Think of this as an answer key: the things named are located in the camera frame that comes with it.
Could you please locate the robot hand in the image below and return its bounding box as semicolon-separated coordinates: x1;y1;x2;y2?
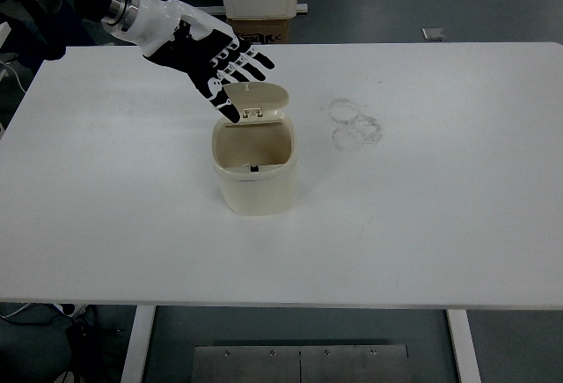
125;0;277;125

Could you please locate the cream lidded trash bin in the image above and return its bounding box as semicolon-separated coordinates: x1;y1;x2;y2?
210;81;301;217

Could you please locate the printed brown cardboard box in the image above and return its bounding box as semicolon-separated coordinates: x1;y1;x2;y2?
224;17;291;45

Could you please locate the white base bar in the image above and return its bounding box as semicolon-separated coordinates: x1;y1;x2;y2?
206;3;310;18

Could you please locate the grey floor socket plate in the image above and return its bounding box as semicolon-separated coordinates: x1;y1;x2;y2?
420;26;447;42

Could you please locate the white table leg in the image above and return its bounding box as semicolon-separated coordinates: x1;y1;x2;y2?
445;308;484;383
120;305;157;383

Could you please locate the grey metal plate with screws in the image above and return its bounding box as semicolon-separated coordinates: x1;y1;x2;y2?
192;343;410;383

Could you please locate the thin white cable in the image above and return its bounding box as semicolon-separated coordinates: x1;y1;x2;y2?
0;57;28;93

